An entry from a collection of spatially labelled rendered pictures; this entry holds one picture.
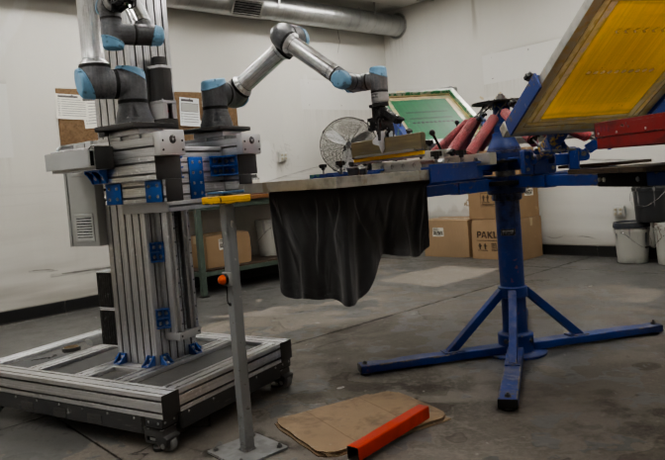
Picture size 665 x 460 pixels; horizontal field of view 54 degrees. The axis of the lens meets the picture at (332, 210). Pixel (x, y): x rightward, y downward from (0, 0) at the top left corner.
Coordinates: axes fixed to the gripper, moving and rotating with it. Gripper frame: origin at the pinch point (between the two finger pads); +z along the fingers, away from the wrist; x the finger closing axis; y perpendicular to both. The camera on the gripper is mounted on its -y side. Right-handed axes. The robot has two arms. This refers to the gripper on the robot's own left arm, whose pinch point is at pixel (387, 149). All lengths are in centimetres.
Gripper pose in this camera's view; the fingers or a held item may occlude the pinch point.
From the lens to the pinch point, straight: 279.1
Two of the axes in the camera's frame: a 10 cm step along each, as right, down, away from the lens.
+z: 0.7, 10.0, 0.6
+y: -6.7, 0.1, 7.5
